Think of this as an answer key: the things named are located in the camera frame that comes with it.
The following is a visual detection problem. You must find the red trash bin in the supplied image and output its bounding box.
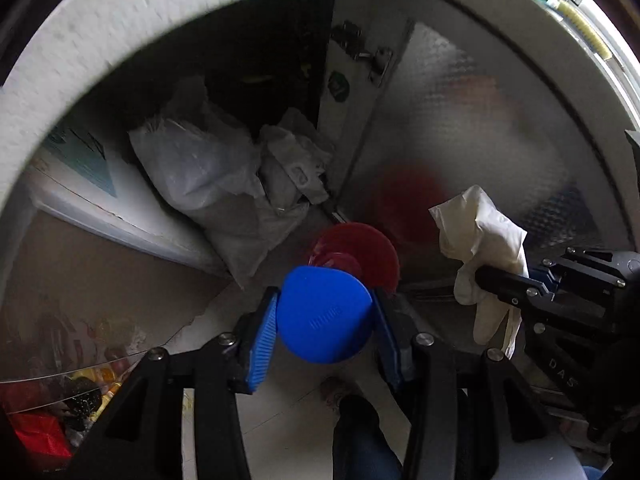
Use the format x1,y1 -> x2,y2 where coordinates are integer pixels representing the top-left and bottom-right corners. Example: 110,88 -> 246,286
308,222 -> 400,292

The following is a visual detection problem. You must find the blue round lid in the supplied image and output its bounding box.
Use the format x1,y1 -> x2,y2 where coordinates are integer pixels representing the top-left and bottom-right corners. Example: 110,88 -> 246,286
277,266 -> 373,365

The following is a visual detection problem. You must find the white tissue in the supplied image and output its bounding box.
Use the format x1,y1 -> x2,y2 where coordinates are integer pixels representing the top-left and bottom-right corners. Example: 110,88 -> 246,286
430,185 -> 528,358

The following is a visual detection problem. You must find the white plastic sack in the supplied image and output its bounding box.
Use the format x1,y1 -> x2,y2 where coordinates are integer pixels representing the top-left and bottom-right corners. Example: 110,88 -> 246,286
128,77 -> 335,288

